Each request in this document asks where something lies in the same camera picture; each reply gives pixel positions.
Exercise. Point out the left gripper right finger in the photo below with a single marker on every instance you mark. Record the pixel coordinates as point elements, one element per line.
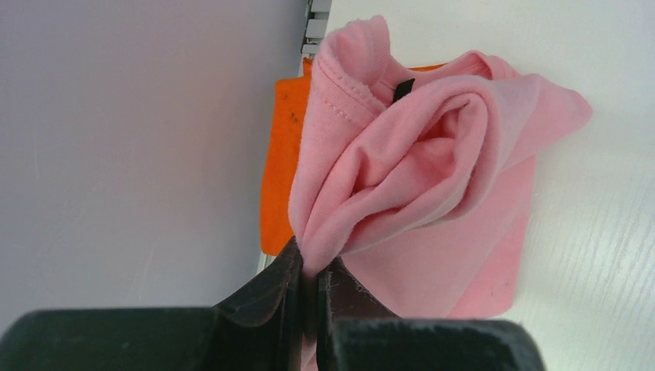
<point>355,331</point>

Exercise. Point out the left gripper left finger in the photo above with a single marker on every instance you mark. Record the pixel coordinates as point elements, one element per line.
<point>255,328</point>

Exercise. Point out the pink t shirt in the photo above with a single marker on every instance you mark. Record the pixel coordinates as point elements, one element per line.
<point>421,181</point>

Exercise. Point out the folded orange t shirt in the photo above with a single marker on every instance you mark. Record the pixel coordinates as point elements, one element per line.
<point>290,104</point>

